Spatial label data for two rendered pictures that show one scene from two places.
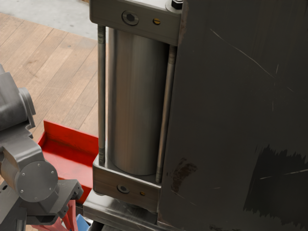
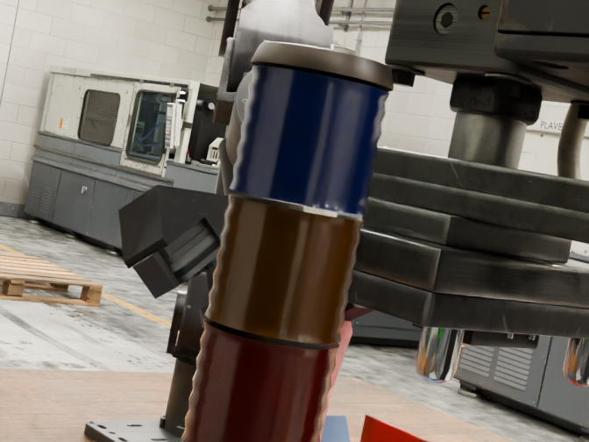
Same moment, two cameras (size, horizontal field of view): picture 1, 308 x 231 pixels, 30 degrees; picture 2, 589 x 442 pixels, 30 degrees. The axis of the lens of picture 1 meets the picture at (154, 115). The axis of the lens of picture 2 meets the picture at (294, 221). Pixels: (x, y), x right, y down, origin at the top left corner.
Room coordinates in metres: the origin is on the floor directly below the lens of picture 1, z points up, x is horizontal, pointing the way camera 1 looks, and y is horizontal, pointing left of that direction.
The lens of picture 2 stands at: (-0.09, -0.22, 1.17)
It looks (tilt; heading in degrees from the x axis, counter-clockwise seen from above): 3 degrees down; 33
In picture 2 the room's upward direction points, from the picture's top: 11 degrees clockwise
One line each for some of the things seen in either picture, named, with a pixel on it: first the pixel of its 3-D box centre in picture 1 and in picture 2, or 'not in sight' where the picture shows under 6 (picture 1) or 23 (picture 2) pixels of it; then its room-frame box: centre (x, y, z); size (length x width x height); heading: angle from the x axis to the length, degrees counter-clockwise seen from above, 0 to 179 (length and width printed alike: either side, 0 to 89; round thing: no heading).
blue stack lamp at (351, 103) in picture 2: not in sight; (308, 140); (0.16, -0.06, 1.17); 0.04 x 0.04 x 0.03
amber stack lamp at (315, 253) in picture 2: not in sight; (284, 267); (0.16, -0.06, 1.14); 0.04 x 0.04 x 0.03
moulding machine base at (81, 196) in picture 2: not in sight; (200, 220); (7.79, 5.82, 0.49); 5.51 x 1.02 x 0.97; 70
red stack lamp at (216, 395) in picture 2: not in sight; (260, 391); (0.16, -0.06, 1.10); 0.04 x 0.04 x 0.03
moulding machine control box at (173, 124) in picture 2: not in sight; (176, 126); (7.25, 5.84, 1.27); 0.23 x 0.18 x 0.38; 160
